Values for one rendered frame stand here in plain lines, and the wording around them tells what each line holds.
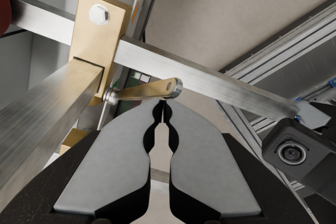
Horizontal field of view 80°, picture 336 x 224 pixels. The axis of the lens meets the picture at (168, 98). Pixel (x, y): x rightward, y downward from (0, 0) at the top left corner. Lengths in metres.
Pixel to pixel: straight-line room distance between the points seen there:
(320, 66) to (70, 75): 1.09
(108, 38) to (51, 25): 0.07
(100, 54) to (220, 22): 0.94
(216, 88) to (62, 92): 0.18
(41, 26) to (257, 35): 1.08
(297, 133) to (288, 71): 0.90
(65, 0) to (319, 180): 0.52
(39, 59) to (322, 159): 0.57
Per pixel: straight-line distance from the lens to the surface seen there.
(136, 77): 0.44
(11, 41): 0.53
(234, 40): 1.18
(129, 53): 0.26
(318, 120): 0.32
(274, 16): 1.24
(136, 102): 0.47
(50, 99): 0.19
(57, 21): 0.28
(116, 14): 0.24
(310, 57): 1.14
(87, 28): 0.25
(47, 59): 0.59
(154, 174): 0.44
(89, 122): 0.53
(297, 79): 1.15
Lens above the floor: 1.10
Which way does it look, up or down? 62 degrees down
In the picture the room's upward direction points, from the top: 180 degrees clockwise
